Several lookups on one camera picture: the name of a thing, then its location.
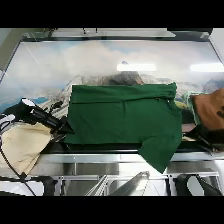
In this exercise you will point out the green T-shirt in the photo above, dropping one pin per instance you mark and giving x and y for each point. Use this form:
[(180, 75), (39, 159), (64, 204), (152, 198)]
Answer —
[(123, 116)]

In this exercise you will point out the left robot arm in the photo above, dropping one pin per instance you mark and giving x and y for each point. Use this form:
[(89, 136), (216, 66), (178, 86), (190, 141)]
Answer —
[(40, 115)]

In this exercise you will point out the brown garment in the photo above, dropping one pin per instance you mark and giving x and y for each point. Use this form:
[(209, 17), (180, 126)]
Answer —
[(210, 108)]

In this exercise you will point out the cream garment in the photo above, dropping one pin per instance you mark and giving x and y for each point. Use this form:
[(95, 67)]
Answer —
[(20, 150)]

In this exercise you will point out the silver frame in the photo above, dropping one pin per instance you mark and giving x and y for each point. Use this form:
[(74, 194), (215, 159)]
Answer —
[(100, 160)]

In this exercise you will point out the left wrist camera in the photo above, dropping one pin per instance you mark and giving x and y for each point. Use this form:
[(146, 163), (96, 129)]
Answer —
[(56, 105)]

